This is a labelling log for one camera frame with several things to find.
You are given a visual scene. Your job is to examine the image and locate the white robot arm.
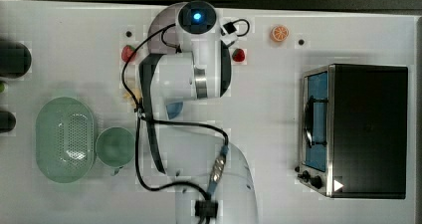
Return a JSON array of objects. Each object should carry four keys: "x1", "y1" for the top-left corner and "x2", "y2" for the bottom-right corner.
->
[{"x1": 138, "y1": 1, "x2": 259, "y2": 224}]

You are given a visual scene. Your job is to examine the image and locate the blue bowl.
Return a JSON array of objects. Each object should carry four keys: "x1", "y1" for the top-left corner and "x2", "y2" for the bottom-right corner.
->
[{"x1": 166, "y1": 102, "x2": 183, "y2": 119}]

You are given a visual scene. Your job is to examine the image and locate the yellow peeled banana toy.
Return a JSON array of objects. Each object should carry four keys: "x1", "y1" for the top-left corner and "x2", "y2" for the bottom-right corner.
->
[{"x1": 123, "y1": 81, "x2": 142, "y2": 101}]

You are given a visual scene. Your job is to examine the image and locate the orange slice toy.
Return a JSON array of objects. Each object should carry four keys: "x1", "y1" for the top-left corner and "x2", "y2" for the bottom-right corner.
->
[{"x1": 270, "y1": 25, "x2": 290, "y2": 43}]

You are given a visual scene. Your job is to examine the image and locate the red strawberry toy with leaves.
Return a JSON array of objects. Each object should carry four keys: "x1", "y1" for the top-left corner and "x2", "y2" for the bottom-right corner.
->
[{"x1": 120, "y1": 45, "x2": 136, "y2": 62}]

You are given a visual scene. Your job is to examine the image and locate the green cup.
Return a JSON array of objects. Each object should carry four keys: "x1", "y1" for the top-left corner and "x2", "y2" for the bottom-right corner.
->
[{"x1": 96, "y1": 126, "x2": 135, "y2": 176}]

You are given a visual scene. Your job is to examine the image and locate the black toaster oven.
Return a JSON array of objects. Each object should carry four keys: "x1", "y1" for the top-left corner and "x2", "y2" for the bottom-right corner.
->
[{"x1": 295, "y1": 64, "x2": 408, "y2": 199}]

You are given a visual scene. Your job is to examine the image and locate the green perforated colander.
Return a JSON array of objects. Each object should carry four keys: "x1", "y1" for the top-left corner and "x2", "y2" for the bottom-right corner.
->
[{"x1": 36, "y1": 97, "x2": 95, "y2": 183}]

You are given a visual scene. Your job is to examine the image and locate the large black cylinder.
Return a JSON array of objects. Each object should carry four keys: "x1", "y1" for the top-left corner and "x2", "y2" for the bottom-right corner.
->
[{"x1": 0, "y1": 40, "x2": 32, "y2": 79}]

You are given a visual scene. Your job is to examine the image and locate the small black cylinder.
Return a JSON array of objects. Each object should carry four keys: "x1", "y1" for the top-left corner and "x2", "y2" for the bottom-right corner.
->
[{"x1": 0, "y1": 111, "x2": 16, "y2": 133}]

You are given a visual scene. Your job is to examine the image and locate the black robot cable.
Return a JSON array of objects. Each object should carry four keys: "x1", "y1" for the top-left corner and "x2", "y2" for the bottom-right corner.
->
[{"x1": 120, "y1": 18, "x2": 252, "y2": 224}]

